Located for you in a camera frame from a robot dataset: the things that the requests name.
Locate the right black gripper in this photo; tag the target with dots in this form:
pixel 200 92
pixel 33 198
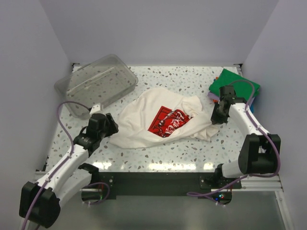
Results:
pixel 215 119

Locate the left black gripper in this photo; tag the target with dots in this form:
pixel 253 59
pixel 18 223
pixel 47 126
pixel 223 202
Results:
pixel 112 126

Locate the white t shirt red print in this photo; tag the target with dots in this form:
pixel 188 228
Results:
pixel 159 116

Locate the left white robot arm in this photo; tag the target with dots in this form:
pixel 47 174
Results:
pixel 41 201

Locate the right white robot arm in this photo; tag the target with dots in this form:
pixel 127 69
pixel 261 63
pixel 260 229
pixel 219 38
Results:
pixel 260 153

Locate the orange folded t shirt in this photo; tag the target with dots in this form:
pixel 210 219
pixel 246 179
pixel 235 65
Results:
pixel 215 96

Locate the blue folded t shirt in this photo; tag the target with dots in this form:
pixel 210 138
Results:
pixel 251 106

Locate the green folded t shirt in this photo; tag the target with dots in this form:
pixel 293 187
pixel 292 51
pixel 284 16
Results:
pixel 242 89

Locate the clear plastic bin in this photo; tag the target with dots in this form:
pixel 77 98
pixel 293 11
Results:
pixel 101 82

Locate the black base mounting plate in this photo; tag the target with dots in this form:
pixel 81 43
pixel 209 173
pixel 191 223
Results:
pixel 109 185

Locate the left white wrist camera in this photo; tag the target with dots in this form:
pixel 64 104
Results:
pixel 96 109

